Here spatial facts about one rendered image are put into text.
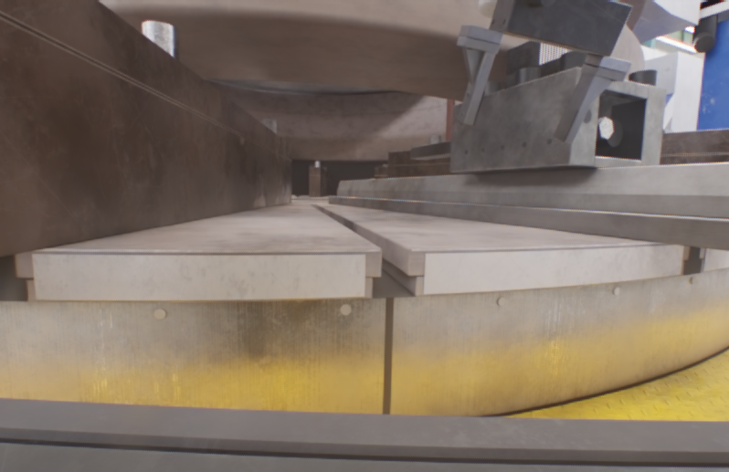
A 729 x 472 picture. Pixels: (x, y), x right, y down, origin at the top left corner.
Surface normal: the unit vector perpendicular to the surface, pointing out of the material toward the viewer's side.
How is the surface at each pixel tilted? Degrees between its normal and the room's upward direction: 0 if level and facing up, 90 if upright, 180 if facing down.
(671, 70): 90
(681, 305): 90
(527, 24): 114
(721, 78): 90
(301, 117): 90
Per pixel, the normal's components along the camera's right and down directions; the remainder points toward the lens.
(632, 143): -0.91, 0.03
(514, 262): 0.26, 0.12
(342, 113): -0.13, 0.11
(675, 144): -0.69, 0.07
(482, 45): 0.07, 0.51
